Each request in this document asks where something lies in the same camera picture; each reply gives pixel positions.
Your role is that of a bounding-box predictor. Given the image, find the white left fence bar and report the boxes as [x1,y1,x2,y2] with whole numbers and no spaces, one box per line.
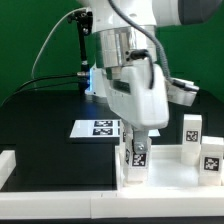
[0,150,16,190]

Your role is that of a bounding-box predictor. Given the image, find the grey cable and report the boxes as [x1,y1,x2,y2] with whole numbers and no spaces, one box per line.
[31,9,84,81]

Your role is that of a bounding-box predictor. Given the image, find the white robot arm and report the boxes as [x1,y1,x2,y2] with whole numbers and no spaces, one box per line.
[78,0,223,154]

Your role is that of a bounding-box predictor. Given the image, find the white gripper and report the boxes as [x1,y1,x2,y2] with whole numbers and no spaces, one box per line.
[103,63,199,154]

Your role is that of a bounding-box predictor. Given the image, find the marker tag sheet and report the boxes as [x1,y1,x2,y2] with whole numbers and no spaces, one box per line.
[69,118,161,139]

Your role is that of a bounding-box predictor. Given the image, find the black cables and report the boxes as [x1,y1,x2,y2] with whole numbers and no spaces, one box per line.
[0,73,91,108]

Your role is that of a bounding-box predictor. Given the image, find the black camera stand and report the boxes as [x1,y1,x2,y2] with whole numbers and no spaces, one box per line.
[67,8,93,95]

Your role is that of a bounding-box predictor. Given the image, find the white square table top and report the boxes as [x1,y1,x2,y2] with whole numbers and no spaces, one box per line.
[115,145,224,189]

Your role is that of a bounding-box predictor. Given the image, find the white front fence bar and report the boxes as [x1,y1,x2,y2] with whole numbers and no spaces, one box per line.
[0,187,224,220]

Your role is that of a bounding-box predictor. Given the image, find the white fence bar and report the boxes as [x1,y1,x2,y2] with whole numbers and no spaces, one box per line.
[0,150,16,190]
[0,187,224,220]

